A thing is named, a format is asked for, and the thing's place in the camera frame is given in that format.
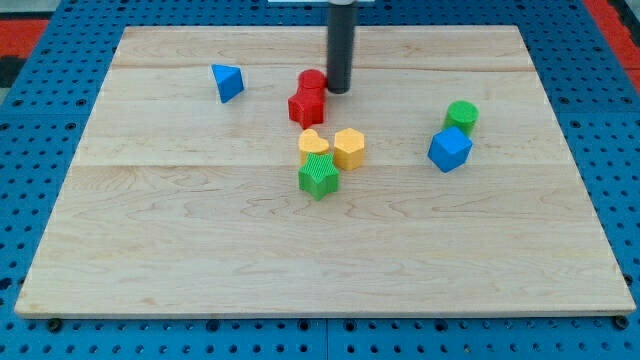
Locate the yellow heart block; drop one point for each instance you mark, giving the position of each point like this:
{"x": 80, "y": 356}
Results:
{"x": 309, "y": 142}

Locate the yellow hexagon block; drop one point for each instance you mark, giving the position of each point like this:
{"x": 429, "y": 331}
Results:
{"x": 349, "y": 149}

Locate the blue cube block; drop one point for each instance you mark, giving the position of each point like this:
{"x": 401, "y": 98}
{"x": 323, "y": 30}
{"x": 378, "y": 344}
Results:
{"x": 449, "y": 149}

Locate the red star block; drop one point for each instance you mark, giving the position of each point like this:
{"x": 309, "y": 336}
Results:
{"x": 307, "y": 107}

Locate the green star block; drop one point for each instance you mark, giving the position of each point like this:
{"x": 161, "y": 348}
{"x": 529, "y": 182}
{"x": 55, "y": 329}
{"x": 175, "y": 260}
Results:
{"x": 319, "y": 176}

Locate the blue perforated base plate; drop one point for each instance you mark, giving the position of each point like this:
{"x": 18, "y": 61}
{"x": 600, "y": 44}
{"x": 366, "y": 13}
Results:
{"x": 49, "y": 103}

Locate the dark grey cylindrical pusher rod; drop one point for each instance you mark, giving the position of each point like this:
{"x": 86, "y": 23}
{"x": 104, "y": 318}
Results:
{"x": 341, "y": 23}

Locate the blue triangular prism block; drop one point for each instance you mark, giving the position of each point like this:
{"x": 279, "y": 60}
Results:
{"x": 229, "y": 81}

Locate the green cylinder block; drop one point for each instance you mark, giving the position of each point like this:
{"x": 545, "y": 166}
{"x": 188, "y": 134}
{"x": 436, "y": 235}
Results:
{"x": 461, "y": 114}

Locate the red cylinder block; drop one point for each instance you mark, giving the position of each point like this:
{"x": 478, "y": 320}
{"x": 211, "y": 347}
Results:
{"x": 311, "y": 79}

